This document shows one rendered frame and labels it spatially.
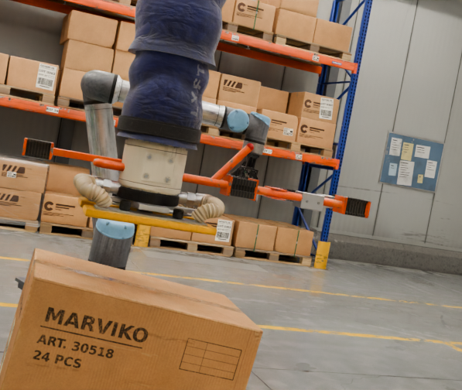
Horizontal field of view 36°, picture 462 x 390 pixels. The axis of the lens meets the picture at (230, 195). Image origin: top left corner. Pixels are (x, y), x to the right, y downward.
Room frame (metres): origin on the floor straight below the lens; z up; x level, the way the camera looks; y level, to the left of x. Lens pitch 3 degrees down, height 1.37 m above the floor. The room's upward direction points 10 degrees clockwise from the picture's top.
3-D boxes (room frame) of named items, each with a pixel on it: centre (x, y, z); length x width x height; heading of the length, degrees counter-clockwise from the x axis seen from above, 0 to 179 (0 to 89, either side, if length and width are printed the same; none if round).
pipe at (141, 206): (1.90, 0.22, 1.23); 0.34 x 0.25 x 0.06; 107
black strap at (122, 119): (1.90, 0.22, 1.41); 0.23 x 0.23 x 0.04
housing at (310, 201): (2.03, -0.23, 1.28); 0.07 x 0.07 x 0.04; 17
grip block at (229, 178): (1.97, -0.02, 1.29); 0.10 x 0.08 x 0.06; 17
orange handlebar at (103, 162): (2.07, 0.07, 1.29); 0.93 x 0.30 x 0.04; 107
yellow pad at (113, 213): (1.81, 0.19, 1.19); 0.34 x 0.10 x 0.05; 107
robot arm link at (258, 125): (2.98, -0.06, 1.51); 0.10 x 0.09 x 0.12; 101
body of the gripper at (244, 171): (2.98, -0.05, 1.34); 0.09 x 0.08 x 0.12; 11
